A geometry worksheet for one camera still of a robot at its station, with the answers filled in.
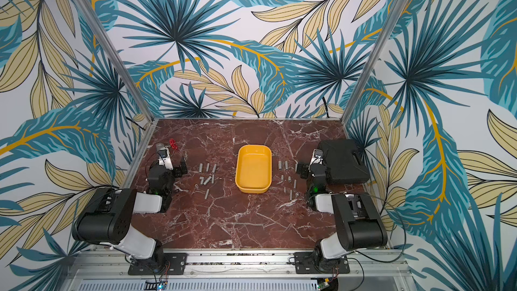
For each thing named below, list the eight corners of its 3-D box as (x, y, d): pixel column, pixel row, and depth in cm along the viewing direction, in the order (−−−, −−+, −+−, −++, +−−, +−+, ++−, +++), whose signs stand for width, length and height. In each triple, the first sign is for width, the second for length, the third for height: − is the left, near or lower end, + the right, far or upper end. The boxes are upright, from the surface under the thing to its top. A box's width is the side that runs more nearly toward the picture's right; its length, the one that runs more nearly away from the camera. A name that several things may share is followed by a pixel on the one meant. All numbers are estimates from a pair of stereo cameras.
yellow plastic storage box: (234, 193, 93) (233, 187, 88) (238, 151, 108) (237, 144, 102) (272, 193, 93) (273, 187, 88) (271, 152, 108) (271, 144, 103)
